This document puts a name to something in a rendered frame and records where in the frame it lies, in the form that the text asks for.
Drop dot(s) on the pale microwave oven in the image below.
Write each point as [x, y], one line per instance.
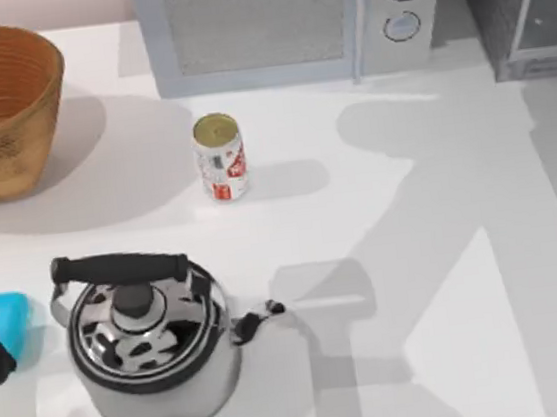
[282, 22]

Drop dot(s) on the light blue container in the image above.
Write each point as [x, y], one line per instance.
[12, 319]

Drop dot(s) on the red and white can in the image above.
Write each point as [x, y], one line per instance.
[222, 162]

